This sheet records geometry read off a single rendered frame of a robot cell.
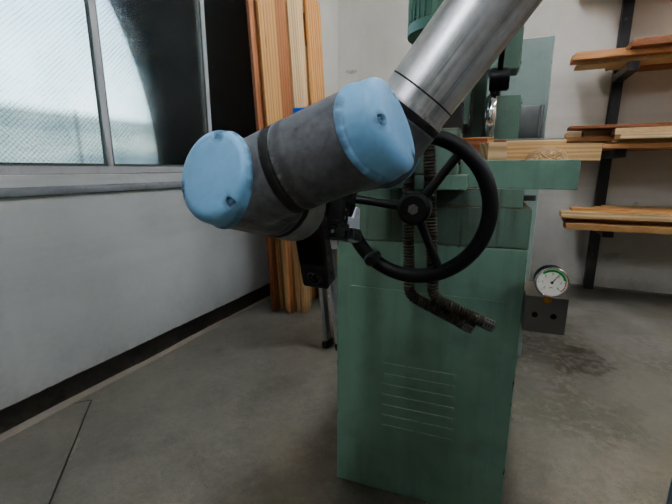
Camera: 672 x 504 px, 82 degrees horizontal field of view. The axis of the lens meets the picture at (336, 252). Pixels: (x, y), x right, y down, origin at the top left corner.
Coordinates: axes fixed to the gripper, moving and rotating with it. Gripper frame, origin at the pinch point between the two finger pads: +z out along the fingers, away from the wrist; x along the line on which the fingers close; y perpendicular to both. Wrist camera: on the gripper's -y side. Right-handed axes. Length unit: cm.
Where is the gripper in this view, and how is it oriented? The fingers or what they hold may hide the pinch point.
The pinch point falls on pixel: (352, 240)
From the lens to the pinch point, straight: 69.4
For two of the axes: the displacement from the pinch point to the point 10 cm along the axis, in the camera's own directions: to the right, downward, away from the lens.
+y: 1.0, -9.9, 0.4
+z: 4.1, 0.8, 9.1
